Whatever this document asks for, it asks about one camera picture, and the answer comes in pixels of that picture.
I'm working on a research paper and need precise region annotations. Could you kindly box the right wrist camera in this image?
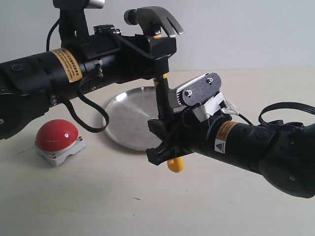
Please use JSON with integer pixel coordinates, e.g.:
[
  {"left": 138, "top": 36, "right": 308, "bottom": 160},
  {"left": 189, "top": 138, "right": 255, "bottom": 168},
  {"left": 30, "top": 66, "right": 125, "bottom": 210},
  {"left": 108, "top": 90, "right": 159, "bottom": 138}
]
[{"left": 168, "top": 73, "right": 239, "bottom": 122}]

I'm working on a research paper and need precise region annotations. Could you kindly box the round stainless steel plate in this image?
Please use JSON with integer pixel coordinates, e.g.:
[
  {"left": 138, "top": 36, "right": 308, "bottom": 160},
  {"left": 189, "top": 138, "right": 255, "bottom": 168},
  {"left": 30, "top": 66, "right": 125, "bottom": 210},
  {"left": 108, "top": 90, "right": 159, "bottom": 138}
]
[{"left": 105, "top": 86, "right": 161, "bottom": 151}]

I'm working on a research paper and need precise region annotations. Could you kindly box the red dome push button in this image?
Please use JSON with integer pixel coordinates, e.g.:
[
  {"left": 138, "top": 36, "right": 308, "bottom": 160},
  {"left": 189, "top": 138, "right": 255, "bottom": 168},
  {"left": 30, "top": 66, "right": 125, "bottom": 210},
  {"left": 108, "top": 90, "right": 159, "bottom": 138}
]
[{"left": 34, "top": 119, "right": 86, "bottom": 167}]

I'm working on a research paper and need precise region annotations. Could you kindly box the black yellow claw hammer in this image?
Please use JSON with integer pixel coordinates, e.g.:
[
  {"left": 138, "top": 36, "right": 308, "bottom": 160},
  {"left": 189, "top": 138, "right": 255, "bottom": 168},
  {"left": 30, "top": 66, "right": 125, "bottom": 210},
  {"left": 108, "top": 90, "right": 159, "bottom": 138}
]
[{"left": 124, "top": 6, "right": 185, "bottom": 173}]

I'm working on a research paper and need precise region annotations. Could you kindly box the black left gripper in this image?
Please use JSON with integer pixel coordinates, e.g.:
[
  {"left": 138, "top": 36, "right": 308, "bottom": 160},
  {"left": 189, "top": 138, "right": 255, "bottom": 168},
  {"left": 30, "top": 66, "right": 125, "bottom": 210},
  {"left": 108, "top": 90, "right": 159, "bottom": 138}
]
[{"left": 76, "top": 25, "right": 177, "bottom": 94}]

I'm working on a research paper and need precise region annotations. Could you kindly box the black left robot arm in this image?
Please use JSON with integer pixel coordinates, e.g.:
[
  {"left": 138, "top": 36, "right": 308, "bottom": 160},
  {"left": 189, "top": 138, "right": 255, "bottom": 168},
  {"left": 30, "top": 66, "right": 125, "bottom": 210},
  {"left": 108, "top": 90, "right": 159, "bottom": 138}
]
[{"left": 0, "top": 25, "right": 177, "bottom": 139}]

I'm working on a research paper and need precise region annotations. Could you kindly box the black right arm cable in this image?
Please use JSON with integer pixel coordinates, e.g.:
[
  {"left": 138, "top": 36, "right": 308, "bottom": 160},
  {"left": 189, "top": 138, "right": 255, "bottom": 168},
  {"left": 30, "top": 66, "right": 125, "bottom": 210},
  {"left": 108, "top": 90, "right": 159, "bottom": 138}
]
[{"left": 236, "top": 102, "right": 315, "bottom": 128}]

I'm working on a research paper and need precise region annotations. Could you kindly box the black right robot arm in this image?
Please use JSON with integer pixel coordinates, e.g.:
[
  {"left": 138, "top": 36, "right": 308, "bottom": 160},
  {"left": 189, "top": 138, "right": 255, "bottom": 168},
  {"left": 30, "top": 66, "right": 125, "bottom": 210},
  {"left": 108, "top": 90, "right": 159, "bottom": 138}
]
[{"left": 146, "top": 111, "right": 315, "bottom": 199}]

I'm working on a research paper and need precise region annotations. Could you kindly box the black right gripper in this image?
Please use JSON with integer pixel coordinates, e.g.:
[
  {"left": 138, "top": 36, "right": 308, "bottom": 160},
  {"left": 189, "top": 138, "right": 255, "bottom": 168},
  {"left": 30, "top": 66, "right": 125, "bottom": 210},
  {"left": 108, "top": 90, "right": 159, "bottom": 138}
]
[{"left": 146, "top": 108, "right": 217, "bottom": 165}]

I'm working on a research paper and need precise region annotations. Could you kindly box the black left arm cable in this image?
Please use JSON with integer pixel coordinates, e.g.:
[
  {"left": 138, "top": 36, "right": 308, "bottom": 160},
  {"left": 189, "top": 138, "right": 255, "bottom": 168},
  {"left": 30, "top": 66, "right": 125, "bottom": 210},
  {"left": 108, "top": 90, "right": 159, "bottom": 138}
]
[{"left": 46, "top": 19, "right": 110, "bottom": 133}]

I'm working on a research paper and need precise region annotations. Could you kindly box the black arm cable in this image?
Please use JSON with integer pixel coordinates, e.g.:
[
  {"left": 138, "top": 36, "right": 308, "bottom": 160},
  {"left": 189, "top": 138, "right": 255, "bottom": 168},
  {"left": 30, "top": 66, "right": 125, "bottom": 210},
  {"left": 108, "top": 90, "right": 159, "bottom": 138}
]
[
  {"left": 46, "top": 19, "right": 110, "bottom": 133},
  {"left": 236, "top": 102, "right": 315, "bottom": 128}
]

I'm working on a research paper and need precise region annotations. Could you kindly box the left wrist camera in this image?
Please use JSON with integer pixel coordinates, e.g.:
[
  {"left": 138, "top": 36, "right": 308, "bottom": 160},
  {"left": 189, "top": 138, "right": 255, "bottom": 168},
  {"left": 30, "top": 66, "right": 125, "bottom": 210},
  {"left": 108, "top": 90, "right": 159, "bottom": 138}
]
[{"left": 53, "top": 0, "right": 105, "bottom": 44}]

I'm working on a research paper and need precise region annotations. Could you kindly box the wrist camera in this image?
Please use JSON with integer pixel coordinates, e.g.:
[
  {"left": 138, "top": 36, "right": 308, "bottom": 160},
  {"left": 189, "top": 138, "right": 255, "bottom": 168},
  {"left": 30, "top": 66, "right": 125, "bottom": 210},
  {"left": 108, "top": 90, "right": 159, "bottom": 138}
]
[
  {"left": 168, "top": 73, "right": 239, "bottom": 122},
  {"left": 53, "top": 0, "right": 105, "bottom": 44}
]

